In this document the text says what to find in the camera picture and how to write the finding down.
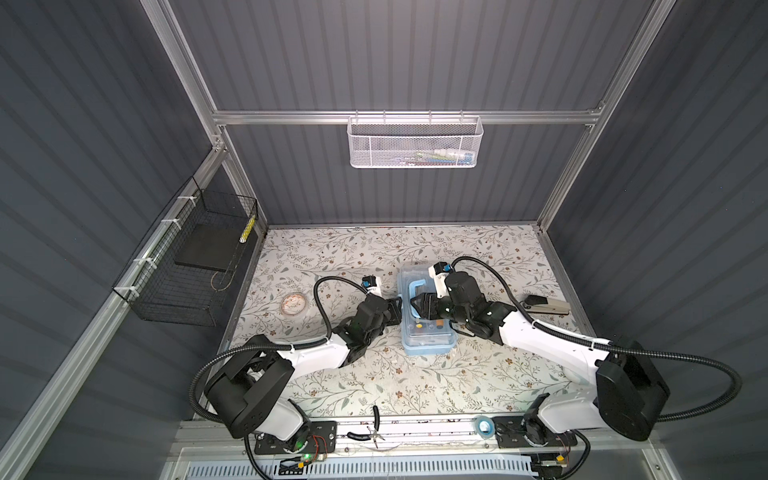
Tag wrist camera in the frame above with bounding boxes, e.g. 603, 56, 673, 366
361, 275, 383, 297
428, 261, 453, 298

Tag black handled pliers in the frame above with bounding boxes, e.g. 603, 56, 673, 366
345, 404, 383, 449

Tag brown tape roll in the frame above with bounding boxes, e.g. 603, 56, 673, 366
280, 292, 309, 318

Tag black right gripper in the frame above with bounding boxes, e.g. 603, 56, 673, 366
409, 292, 469, 326

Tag black wire wall basket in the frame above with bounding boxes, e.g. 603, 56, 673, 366
113, 181, 259, 327

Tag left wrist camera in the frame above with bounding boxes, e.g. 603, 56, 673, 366
361, 275, 383, 297

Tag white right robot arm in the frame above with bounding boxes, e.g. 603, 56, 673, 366
408, 262, 743, 446

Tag blue tape roll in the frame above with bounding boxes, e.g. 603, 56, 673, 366
473, 415, 495, 439

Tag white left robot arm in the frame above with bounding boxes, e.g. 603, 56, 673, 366
188, 275, 403, 452

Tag light blue plastic tool box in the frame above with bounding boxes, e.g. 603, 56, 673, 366
402, 340, 457, 356

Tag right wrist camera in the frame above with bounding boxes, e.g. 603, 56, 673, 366
428, 261, 453, 298

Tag white wire wall basket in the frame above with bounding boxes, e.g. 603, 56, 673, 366
346, 114, 484, 169

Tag yellow marker in basket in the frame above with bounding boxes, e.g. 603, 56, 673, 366
239, 215, 256, 244

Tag beige black stapler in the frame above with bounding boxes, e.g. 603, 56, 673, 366
521, 294, 571, 315

